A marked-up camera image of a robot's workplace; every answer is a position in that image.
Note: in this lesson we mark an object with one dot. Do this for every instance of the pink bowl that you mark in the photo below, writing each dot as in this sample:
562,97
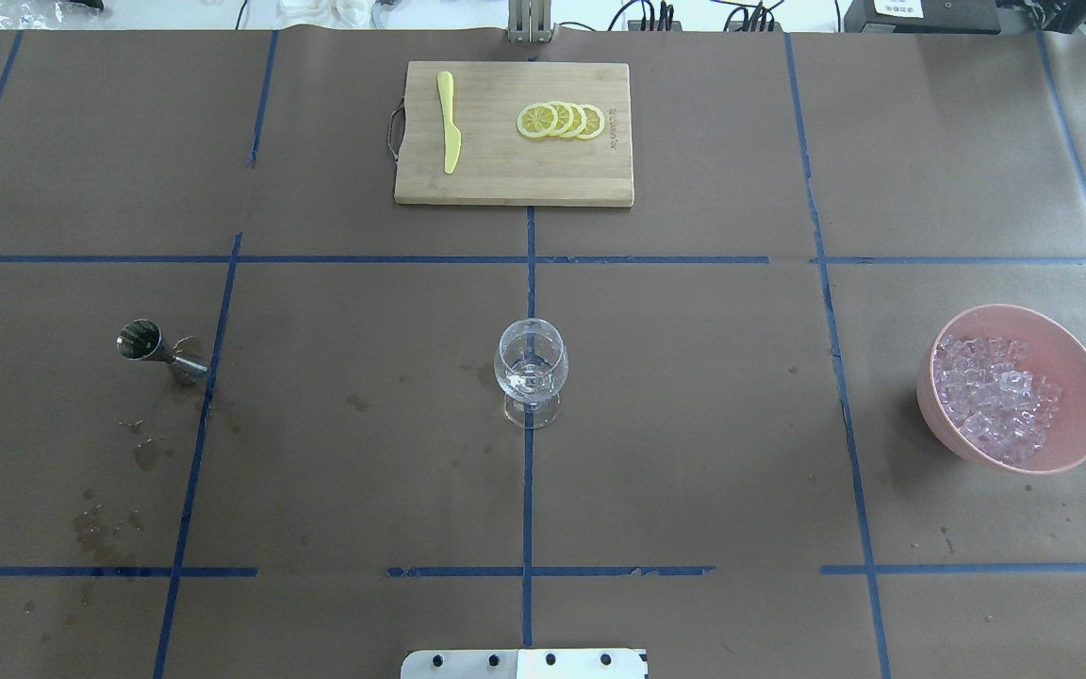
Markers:
1053,354

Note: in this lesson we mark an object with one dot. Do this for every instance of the yellow plastic knife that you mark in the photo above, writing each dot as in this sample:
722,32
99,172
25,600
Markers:
452,135

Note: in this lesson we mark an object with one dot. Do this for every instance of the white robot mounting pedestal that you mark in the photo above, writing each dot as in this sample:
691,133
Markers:
595,662

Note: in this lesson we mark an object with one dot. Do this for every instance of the steel cocktail jigger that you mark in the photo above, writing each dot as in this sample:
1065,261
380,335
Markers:
143,341

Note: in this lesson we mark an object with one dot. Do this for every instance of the aluminium frame post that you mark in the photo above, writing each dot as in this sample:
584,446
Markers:
529,21

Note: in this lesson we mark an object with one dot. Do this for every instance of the bamboo cutting board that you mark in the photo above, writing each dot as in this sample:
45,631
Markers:
499,167

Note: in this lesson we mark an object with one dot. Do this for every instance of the clear wine glass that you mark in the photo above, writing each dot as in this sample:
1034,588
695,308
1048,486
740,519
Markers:
531,367

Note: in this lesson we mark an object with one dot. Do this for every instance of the clear ice cubes pile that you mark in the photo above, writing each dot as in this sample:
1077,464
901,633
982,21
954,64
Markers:
999,406

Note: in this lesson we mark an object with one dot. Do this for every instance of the lemon slice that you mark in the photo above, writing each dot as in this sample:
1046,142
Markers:
537,121
577,121
563,119
594,121

